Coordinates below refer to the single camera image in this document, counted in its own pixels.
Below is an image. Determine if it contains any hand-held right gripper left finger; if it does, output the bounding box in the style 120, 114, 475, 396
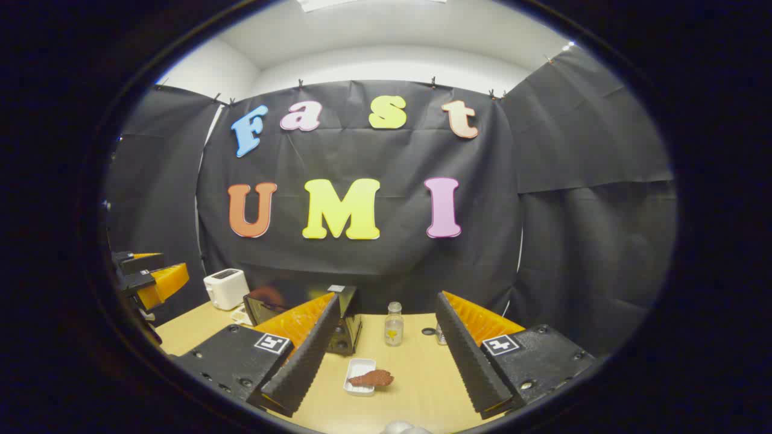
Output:
171, 294, 341, 418

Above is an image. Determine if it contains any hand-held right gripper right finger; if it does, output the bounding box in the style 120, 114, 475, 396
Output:
435, 291, 596, 421

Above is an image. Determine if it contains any black electric oven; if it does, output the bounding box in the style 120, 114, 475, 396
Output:
243, 285, 363, 356

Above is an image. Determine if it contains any brown fried chicken piece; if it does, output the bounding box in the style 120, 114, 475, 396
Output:
348, 370, 394, 388

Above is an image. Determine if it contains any white rectangular dish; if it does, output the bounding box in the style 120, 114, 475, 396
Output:
343, 358, 377, 397

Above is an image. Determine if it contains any white toaster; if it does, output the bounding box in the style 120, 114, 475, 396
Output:
203, 268, 250, 311

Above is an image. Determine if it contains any clear glass bottle yellow label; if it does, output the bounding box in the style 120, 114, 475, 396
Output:
385, 301, 405, 347

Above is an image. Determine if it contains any ceiling light panel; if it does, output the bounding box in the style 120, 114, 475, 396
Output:
299, 0, 447, 11

